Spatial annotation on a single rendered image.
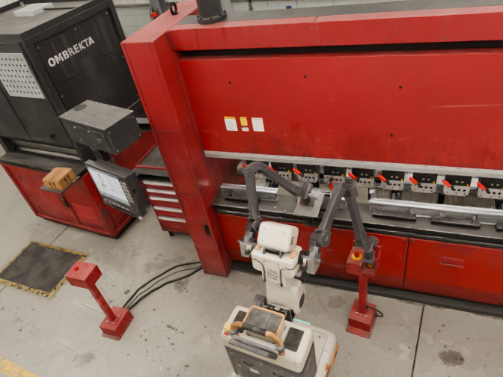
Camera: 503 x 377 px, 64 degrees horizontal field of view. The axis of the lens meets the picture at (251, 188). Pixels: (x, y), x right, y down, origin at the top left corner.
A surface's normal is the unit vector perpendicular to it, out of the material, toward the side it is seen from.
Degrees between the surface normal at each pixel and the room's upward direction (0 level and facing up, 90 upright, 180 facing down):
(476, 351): 0
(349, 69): 90
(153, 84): 90
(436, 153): 90
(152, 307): 0
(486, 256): 90
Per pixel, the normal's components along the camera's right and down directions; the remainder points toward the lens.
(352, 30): -0.33, 0.64
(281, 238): -0.42, -0.06
